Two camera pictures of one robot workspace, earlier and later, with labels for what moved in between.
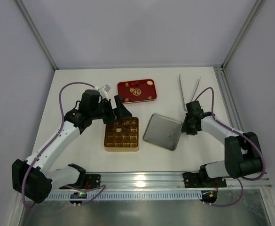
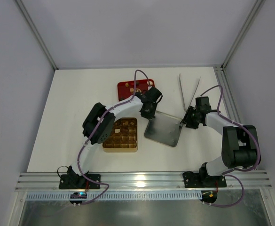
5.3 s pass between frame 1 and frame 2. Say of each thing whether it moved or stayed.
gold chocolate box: stayed
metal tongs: stayed
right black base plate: stayed
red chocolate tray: stayed
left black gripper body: moved
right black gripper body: moved
